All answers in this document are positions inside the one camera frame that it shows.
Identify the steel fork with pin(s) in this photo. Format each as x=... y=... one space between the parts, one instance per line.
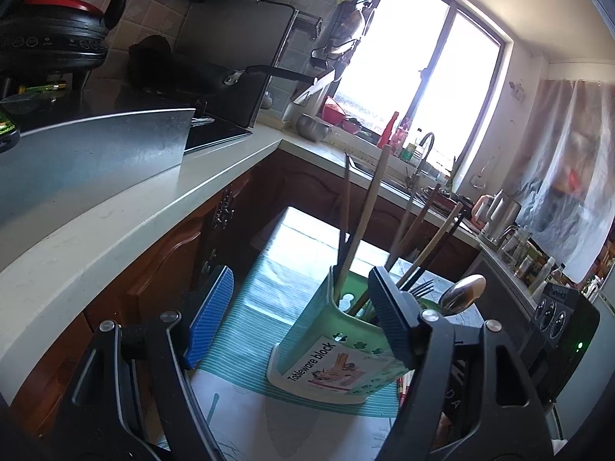
x=423 y=289

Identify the dark glass-door oven cabinet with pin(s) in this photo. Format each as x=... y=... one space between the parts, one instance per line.
x=567 y=345

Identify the bunch of assorted chopsticks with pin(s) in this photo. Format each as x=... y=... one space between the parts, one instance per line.
x=372 y=192

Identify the white plastic bottle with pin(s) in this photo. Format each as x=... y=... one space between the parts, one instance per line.
x=543 y=273

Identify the pink bottle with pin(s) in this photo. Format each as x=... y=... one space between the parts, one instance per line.
x=402 y=137

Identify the green dish soap bottle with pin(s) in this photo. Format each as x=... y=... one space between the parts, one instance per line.
x=409 y=153

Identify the green utensil holder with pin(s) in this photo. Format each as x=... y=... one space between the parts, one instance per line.
x=312 y=326

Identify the kitchen window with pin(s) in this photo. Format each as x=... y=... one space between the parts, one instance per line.
x=423 y=57

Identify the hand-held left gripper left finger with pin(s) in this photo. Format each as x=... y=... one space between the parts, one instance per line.
x=211 y=317

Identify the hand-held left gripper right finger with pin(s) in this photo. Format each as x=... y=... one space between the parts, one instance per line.
x=391 y=321

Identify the translucent plastic sheet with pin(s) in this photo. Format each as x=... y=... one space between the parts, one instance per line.
x=567 y=168

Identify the white kitchen countertop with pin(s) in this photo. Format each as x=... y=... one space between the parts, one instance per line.
x=120 y=230

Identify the steel faucet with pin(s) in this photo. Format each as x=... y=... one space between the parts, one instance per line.
x=425 y=144

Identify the red plastic basin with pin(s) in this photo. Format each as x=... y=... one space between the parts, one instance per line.
x=336 y=113

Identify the galvanized steel sheet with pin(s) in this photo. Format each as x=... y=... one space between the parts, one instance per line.
x=96 y=153

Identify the grey stove splash guard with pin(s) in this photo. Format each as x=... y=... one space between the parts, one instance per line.
x=230 y=33

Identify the red spray bottle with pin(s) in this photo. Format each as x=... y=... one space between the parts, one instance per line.
x=389 y=129

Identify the steel sink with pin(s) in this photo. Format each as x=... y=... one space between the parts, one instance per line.
x=379 y=165

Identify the glass pitcher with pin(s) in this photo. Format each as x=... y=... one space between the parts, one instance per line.
x=514 y=247

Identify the steel knife rack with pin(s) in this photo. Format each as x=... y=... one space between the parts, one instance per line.
x=307 y=21

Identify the wooden cutting board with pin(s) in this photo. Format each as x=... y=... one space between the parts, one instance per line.
x=314 y=89

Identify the large steel spoon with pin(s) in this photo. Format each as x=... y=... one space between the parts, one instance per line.
x=463 y=293

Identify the leaf-print teal tablecloth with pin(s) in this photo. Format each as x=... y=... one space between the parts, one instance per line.
x=250 y=321

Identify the steel bowl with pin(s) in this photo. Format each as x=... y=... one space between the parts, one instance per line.
x=312 y=127

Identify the black electric pressure cooker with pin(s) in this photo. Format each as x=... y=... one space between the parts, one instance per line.
x=53 y=29

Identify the red cooking pot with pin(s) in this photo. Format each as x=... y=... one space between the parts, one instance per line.
x=439 y=197

